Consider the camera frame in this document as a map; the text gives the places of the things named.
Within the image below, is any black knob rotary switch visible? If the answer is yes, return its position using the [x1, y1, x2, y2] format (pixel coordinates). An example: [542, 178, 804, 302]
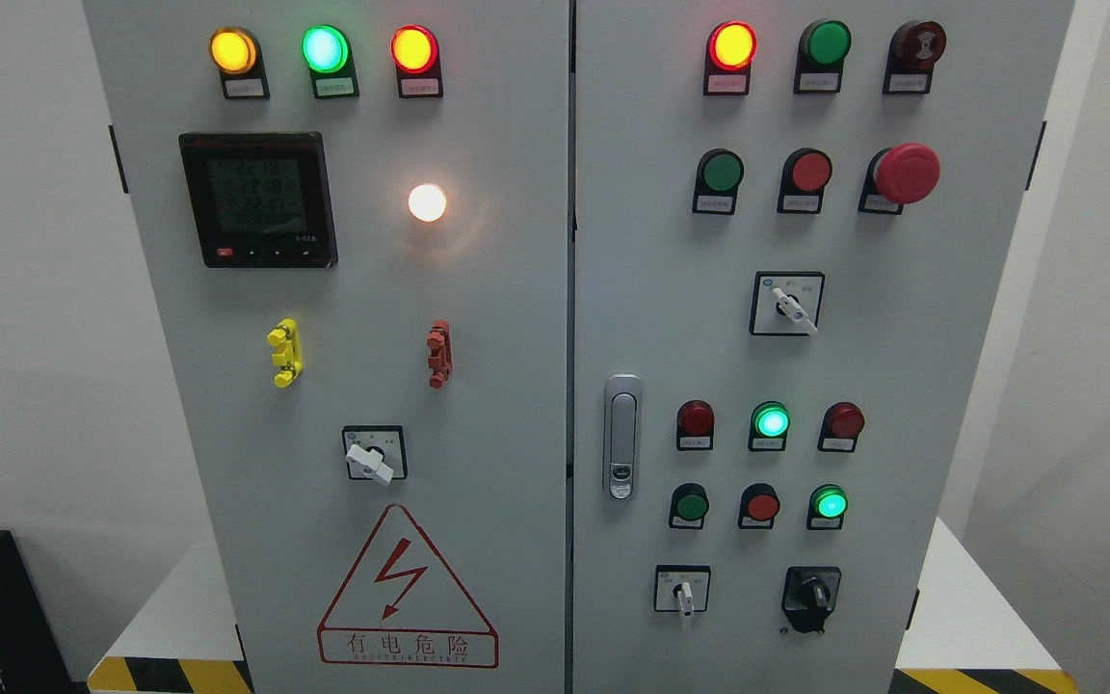
[783, 566, 842, 633]

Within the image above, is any grey electrical cabinet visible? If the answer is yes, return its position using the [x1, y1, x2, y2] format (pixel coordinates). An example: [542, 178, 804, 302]
[84, 1, 1074, 693]

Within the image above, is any red terminal connector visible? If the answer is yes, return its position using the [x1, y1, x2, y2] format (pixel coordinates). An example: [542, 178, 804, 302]
[426, 319, 454, 389]

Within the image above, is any dark red indicator light left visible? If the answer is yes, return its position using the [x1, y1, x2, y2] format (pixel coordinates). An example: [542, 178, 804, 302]
[675, 399, 715, 451]

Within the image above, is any dark red indicator light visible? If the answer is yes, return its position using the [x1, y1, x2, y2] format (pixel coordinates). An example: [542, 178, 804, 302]
[816, 401, 866, 453]
[675, 399, 715, 451]

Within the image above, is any white lit indicator lamp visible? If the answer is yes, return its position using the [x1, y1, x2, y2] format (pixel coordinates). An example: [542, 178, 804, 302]
[407, 183, 448, 223]

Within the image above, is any lit green indicator light middle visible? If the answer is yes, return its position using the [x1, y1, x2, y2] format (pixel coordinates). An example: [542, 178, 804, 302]
[748, 401, 790, 452]

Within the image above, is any lit green indicator light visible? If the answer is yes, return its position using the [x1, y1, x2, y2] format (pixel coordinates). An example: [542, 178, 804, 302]
[303, 26, 359, 98]
[748, 401, 790, 452]

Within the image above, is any green push button upper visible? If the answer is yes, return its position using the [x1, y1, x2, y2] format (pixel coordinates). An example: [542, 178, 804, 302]
[692, 147, 745, 215]

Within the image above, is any red push button lower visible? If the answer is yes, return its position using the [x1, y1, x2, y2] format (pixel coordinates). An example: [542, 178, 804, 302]
[737, 483, 783, 530]

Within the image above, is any red push button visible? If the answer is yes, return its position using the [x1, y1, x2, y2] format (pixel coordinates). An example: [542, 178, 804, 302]
[737, 483, 783, 530]
[777, 147, 833, 215]

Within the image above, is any yellow terminal connector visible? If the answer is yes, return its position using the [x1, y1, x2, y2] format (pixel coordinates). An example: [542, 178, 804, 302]
[266, 316, 304, 389]

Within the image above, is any dark red indicator light right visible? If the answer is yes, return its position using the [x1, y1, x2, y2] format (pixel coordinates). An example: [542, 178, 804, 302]
[816, 401, 866, 453]

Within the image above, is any red electrical warning sticker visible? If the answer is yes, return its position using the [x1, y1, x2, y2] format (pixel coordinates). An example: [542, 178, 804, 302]
[317, 504, 500, 668]

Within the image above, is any red push button upper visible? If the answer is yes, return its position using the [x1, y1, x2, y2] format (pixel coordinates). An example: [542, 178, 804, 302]
[777, 147, 833, 215]

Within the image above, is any lit green push button lower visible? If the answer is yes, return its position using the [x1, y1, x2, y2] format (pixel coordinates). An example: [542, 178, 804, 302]
[806, 484, 849, 530]

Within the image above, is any lit red indicator light left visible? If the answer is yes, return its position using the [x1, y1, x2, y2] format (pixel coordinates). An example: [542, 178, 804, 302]
[389, 26, 443, 98]

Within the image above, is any lit red indicator light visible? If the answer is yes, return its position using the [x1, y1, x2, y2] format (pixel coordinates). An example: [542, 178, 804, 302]
[389, 26, 443, 98]
[703, 19, 758, 95]

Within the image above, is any lit red indicator light right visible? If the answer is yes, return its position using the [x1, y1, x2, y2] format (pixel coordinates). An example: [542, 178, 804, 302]
[703, 19, 758, 95]

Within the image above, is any black digital power meter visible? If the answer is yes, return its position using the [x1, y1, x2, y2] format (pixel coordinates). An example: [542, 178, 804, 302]
[179, 131, 339, 268]

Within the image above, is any lit green indicator light top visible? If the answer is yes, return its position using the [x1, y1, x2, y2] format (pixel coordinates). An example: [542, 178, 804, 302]
[303, 26, 359, 98]

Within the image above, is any red emergency stop button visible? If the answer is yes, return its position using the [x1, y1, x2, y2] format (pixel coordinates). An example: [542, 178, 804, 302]
[858, 142, 941, 217]

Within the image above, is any green indicator light top right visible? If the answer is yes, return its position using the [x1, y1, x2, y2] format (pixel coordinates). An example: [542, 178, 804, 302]
[793, 19, 852, 93]

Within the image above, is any yellow indicator light top left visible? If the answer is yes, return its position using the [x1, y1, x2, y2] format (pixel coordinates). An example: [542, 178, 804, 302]
[208, 26, 270, 100]

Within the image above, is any dark red buzzer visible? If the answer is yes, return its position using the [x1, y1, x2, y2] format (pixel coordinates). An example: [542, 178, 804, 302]
[882, 19, 947, 95]

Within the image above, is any white platform with hazard stripes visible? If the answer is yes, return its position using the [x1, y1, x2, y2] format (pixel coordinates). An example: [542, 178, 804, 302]
[88, 522, 1076, 693]

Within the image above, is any silver door lock handle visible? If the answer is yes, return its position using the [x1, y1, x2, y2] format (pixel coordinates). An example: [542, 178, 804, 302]
[603, 374, 643, 500]

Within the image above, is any white lever selector switch left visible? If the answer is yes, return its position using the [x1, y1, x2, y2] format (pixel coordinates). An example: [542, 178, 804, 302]
[342, 425, 408, 485]

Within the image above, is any white lever selector switch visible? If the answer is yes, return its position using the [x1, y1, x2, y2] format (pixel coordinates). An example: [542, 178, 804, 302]
[342, 425, 408, 485]
[749, 271, 827, 335]
[652, 564, 712, 628]

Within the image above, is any white lever selector switch upper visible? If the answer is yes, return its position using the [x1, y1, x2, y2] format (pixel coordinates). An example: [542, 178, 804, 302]
[749, 271, 827, 335]

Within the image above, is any white lever selector switch lower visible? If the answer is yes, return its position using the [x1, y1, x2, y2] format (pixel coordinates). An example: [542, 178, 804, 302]
[652, 564, 712, 628]

